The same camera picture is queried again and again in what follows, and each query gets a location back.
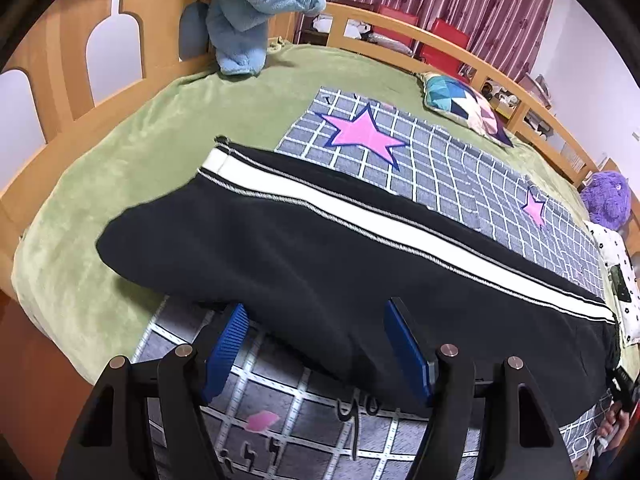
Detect green fleece bed sheet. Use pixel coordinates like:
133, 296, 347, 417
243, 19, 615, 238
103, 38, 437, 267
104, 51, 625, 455
11, 44, 588, 382

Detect red chair right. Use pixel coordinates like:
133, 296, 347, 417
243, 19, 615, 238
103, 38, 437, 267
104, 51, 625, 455
418, 18, 472, 82

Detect red chair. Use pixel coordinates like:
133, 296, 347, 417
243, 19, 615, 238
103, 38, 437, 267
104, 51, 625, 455
418, 18, 472, 82
366, 4, 420, 57

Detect person right hand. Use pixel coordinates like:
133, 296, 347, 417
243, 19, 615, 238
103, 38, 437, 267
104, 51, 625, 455
596, 401, 630, 456

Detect colourful geometric pillow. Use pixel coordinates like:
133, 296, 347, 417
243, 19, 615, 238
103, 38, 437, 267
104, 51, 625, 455
418, 72, 513, 148

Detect black pants with white stripe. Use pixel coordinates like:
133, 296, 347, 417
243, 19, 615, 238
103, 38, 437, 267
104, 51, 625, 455
96, 140, 620, 424

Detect purple plush toy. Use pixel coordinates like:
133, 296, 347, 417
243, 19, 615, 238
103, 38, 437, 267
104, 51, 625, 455
580, 170, 631, 231

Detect grey checkered star blanket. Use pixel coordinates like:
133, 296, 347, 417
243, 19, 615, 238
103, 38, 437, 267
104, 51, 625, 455
163, 89, 610, 479

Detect light blue fleece garment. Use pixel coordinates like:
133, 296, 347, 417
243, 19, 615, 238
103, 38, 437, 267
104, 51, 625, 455
206, 0, 326, 76

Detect red chair left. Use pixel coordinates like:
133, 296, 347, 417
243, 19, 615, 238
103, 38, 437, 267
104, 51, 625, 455
366, 4, 420, 57

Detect black smartphone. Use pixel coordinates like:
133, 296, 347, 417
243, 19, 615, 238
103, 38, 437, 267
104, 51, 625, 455
608, 264, 631, 302

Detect white black-dotted pillow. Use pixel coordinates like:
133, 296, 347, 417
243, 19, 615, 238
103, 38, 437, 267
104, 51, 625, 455
585, 221, 639, 347

